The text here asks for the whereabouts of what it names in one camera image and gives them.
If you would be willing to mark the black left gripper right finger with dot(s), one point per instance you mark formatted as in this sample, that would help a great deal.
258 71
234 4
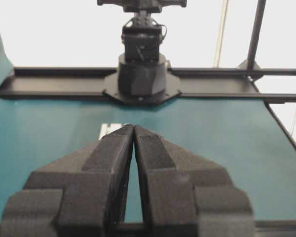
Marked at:
186 195

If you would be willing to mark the black aluminium frame rail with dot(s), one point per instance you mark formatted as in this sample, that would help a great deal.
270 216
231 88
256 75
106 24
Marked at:
99 84

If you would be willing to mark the black vertical frame post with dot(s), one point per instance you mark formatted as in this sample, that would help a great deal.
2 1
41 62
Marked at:
255 33

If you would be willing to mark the silver fixture plate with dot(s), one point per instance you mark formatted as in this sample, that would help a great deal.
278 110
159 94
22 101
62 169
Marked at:
109 128

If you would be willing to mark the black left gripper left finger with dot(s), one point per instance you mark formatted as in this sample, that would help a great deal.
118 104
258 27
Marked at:
76 195

